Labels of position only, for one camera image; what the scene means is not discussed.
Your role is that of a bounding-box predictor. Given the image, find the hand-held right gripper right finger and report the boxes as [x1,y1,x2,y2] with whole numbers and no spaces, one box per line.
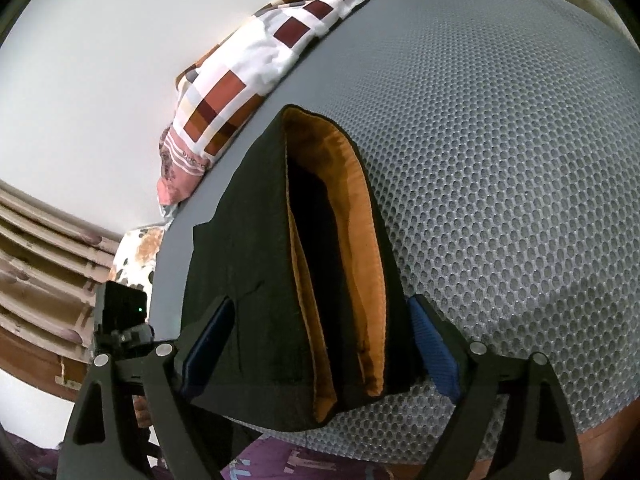
[406,294,586,480]

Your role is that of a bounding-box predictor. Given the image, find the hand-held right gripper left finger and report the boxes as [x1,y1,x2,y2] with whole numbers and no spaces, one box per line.
[55,296,236,480]

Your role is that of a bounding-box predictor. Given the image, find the black pants with orange lining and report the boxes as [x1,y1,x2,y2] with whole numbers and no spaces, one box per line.
[181,104,431,433]

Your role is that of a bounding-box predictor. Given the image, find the floral pillow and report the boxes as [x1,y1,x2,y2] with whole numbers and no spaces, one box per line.
[109,225,168,291]

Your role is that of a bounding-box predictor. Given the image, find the wooden slatted headboard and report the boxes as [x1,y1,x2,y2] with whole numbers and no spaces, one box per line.
[0,177,123,388]

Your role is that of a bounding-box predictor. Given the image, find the purple patterned cloth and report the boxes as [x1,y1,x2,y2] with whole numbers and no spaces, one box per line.
[0,430,396,480]

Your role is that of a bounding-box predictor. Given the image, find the grey mesh mattress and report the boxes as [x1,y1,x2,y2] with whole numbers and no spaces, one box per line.
[150,0,640,466]

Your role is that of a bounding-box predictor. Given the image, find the checkered white brown pillow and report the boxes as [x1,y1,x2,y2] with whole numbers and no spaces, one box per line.
[156,0,401,218]

